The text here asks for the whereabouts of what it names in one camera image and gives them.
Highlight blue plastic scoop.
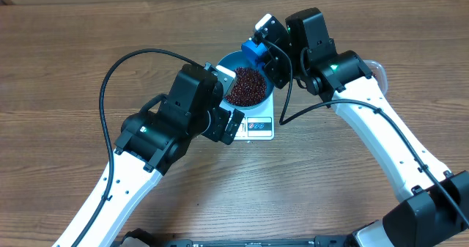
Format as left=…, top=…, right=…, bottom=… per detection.
left=241, top=39, right=267, bottom=67

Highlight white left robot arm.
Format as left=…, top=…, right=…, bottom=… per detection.
left=54, top=64, right=244, bottom=247

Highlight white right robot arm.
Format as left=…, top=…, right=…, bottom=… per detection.
left=249, top=8, right=468, bottom=246

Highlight red beans in bowl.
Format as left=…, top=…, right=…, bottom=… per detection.
left=225, top=67, right=267, bottom=107

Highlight white kitchen scale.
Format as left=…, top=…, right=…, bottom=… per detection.
left=221, top=93, right=275, bottom=141

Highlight blue plastic bowl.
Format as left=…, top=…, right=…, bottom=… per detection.
left=218, top=51, right=273, bottom=101

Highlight clear plastic bean container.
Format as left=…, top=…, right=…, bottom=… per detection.
left=364, top=60, right=388, bottom=95

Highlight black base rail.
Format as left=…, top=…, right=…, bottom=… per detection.
left=113, top=226, right=415, bottom=247

